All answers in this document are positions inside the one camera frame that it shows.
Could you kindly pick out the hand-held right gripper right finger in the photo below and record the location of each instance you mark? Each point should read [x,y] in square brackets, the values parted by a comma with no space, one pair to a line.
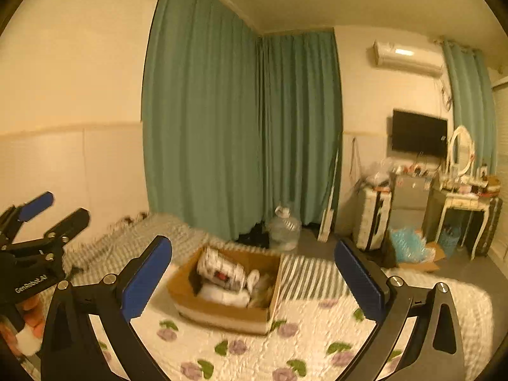
[359,281]

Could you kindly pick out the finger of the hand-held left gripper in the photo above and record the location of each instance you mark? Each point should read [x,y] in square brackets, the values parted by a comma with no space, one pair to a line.
[35,206]
[69,224]

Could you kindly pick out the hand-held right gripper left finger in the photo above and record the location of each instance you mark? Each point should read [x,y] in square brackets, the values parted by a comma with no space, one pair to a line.
[143,281]

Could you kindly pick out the floral printed tissue pack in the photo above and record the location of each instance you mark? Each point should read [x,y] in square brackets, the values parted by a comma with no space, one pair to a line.
[220,268]

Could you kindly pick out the white cloth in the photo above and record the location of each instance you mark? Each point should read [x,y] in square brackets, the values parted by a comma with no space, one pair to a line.
[224,297]

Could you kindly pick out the cardboard box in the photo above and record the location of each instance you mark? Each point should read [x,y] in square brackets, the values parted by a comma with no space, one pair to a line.
[222,313]

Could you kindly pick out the person's left hand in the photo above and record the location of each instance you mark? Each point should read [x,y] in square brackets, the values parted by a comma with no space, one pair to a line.
[33,317]

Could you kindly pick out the grey checked blanket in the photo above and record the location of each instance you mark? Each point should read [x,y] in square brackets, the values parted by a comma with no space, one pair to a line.
[309,278]

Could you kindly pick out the brown patterned pillow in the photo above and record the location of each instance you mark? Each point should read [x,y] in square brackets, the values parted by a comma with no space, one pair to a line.
[129,220]

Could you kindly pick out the blue plastic bag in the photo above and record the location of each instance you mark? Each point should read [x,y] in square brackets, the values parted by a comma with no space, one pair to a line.
[408,244]

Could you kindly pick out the white suitcase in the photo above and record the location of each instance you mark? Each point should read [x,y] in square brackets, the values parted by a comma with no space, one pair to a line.
[371,218]

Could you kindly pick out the low cardboard tray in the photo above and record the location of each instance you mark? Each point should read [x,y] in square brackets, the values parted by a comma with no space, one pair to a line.
[428,264]

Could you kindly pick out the white upright pole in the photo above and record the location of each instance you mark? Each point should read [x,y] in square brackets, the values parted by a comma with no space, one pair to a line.
[329,206]

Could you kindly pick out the white floral quilt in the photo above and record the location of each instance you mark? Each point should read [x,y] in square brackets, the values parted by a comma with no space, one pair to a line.
[309,349]

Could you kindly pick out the clear water bottle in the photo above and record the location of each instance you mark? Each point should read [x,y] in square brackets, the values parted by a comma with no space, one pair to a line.
[283,228]

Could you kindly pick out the blue plastic basket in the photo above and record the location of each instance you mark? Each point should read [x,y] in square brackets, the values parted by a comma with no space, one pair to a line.
[448,242]

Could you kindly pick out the grey small fridge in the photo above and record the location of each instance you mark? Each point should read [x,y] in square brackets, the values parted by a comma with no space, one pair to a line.
[412,198]

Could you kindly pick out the clear plastic bag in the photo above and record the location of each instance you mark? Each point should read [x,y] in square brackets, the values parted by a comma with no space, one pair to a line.
[379,172]

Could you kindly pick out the white dressing table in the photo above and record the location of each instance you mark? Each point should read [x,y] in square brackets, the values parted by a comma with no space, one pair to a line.
[462,200]

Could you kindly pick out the green curtain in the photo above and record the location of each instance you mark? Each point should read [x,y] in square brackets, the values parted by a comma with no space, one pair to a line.
[301,127]
[470,95]
[198,107]

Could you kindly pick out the white oval mirror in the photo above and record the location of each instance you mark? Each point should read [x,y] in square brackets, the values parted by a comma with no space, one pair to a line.
[460,149]

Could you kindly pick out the louvred wardrobe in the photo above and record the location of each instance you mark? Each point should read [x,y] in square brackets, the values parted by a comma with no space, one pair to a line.
[501,147]

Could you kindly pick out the white air conditioner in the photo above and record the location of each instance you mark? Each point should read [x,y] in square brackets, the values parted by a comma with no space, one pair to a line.
[407,57]

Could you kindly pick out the black wall television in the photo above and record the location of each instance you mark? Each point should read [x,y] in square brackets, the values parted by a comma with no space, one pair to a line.
[418,133]

